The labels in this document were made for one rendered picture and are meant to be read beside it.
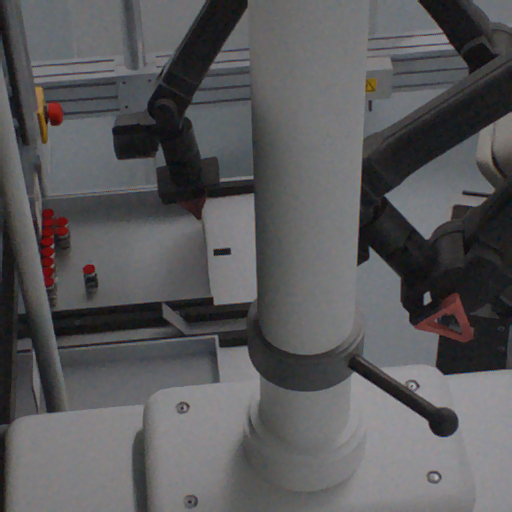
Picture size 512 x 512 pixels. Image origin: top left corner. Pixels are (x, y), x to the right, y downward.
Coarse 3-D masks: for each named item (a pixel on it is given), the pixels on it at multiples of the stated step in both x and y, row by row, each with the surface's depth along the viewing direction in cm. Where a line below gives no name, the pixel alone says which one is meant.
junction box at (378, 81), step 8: (384, 56) 311; (368, 64) 310; (376, 64) 309; (384, 64) 309; (368, 72) 308; (376, 72) 309; (384, 72) 309; (392, 72) 309; (368, 80) 310; (376, 80) 310; (384, 80) 310; (368, 88) 312; (376, 88) 312; (384, 88) 312; (368, 96) 313; (376, 96) 314; (384, 96) 314
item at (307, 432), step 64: (256, 0) 75; (320, 0) 73; (256, 64) 79; (320, 64) 76; (256, 128) 82; (320, 128) 80; (256, 192) 87; (320, 192) 83; (256, 256) 91; (320, 256) 88; (256, 320) 97; (320, 320) 92; (320, 384) 96; (384, 384) 95; (256, 448) 103; (320, 448) 102
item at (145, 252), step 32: (128, 192) 227; (96, 224) 226; (128, 224) 226; (160, 224) 226; (192, 224) 226; (64, 256) 221; (96, 256) 221; (128, 256) 221; (160, 256) 221; (192, 256) 221; (64, 288) 216; (128, 288) 216; (160, 288) 216; (192, 288) 216
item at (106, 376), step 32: (64, 352) 203; (96, 352) 204; (128, 352) 204; (160, 352) 205; (192, 352) 206; (64, 384) 202; (96, 384) 202; (128, 384) 202; (160, 384) 202; (192, 384) 202
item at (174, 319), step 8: (168, 312) 206; (168, 320) 205; (176, 320) 207; (184, 320) 209; (232, 320) 211; (240, 320) 211; (176, 328) 206; (184, 328) 208; (192, 328) 210; (200, 328) 210; (208, 328) 210; (216, 328) 210; (224, 328) 210; (232, 328) 209; (240, 328) 209
